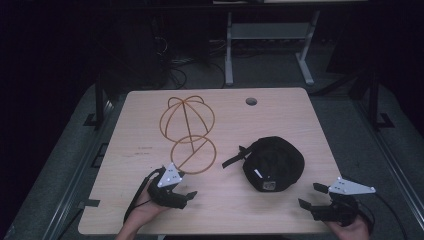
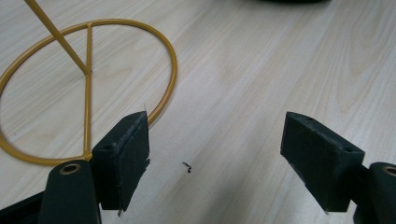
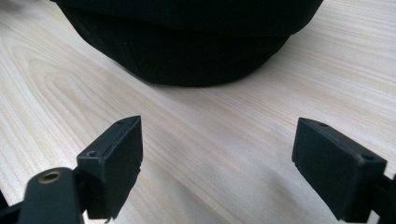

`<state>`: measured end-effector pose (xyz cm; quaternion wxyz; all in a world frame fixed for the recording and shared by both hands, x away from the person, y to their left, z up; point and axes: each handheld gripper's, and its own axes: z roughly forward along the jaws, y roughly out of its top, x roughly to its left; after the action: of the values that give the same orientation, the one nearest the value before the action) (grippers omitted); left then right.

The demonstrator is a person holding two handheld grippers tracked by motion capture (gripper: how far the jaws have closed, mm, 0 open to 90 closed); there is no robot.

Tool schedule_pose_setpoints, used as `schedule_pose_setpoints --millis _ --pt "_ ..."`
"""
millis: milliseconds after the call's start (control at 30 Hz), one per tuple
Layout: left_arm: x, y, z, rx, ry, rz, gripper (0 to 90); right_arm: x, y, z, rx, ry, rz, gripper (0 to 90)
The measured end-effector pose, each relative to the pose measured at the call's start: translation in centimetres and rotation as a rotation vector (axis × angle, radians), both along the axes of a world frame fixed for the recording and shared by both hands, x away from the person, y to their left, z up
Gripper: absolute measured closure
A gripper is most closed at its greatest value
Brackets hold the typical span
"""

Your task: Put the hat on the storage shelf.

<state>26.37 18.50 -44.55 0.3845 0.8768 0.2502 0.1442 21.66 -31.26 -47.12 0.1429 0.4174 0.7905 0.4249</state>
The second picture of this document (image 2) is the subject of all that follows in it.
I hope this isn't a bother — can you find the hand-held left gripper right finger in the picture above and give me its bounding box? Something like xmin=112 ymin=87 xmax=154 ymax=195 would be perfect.
xmin=279 ymin=111 xmax=396 ymax=224

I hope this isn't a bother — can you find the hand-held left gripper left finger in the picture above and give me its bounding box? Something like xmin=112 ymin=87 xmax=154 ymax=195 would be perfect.
xmin=36 ymin=110 xmax=151 ymax=224

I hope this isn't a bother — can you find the gold metal wire stand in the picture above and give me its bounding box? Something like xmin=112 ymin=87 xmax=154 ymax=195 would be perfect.
xmin=0 ymin=0 xmax=178 ymax=166

